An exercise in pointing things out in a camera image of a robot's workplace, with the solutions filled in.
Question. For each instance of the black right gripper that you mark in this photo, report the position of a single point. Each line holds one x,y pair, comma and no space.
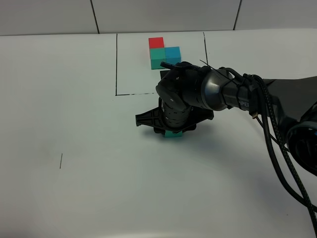
165,117

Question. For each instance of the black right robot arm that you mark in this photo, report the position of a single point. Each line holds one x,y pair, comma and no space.
189,94

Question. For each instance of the template green cube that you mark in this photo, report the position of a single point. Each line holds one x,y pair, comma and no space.
157,55

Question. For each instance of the template blue cube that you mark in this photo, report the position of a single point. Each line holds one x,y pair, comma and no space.
172,55

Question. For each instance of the template red cube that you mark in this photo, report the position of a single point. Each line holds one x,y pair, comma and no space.
156,42

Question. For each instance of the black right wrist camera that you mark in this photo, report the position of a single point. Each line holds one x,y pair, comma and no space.
165,75

